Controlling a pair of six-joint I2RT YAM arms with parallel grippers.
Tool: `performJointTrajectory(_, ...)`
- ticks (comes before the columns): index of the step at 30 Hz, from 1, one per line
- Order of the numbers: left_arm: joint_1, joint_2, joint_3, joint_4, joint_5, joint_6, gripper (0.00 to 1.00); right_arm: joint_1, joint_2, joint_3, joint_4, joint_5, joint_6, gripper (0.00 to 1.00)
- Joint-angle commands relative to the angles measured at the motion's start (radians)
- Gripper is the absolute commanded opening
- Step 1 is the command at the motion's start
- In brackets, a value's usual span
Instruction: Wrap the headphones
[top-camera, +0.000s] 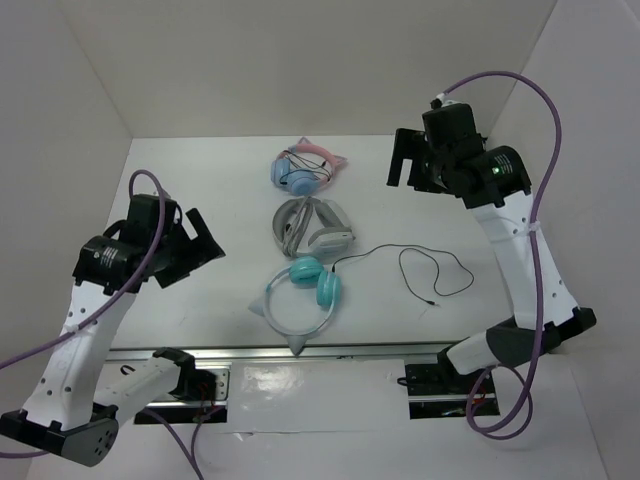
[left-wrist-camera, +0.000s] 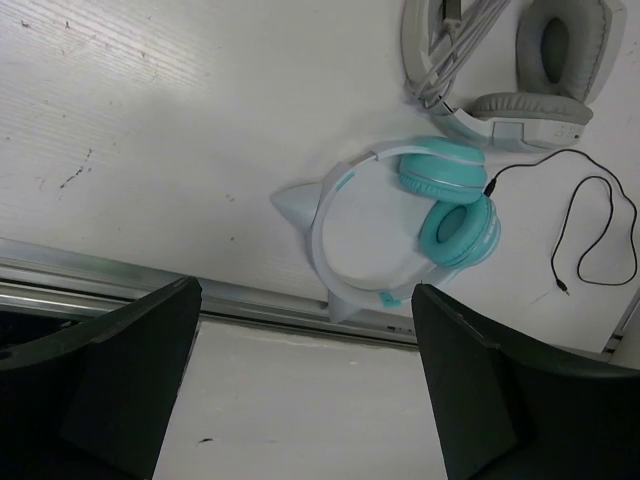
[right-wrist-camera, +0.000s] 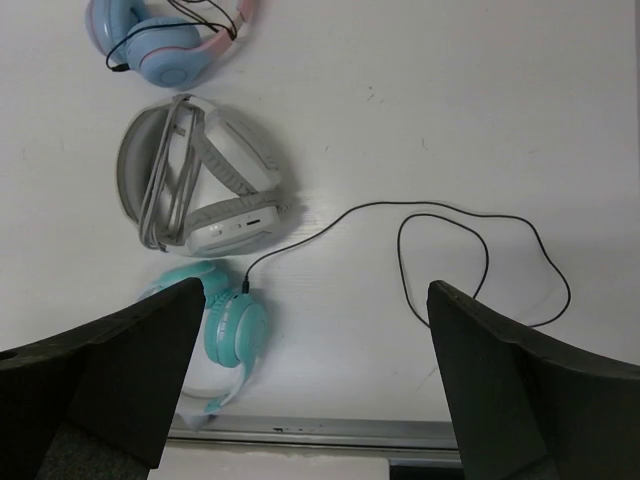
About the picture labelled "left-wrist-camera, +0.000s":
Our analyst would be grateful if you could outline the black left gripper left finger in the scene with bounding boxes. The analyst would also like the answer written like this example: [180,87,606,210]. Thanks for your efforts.
[1,277,202,479]

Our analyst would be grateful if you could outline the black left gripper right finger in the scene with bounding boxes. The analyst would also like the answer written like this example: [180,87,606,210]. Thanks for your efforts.
[411,284,639,479]

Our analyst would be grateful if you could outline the aluminium rail at table edge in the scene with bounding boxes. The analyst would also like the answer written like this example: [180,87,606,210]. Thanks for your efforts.
[1,239,417,350]

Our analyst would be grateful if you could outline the teal cat-ear headphones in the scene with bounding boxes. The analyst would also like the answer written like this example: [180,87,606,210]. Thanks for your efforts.
[271,136,501,323]

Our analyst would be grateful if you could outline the thin black audio cable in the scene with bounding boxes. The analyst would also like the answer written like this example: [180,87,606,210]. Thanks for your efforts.
[483,148,639,294]

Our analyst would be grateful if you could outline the grey white headphones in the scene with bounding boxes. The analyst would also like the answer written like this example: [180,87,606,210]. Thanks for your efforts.
[400,1,627,153]

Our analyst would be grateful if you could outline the grey bundled headphone cable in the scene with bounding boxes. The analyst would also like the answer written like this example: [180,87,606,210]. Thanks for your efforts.
[410,0,511,110]

